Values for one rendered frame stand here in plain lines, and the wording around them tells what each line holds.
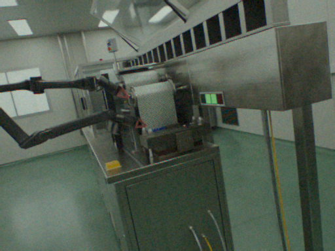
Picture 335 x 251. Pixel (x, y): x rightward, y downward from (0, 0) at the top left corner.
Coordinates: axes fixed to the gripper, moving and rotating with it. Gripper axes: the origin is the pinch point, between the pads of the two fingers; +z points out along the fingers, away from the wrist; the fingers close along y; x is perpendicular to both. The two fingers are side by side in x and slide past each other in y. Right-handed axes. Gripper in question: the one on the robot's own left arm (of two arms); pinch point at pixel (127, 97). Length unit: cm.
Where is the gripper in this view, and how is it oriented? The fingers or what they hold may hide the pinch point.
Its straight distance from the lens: 171.1
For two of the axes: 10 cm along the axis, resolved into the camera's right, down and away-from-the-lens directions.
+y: 3.7, 1.5, -9.2
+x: 4.9, -8.7, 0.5
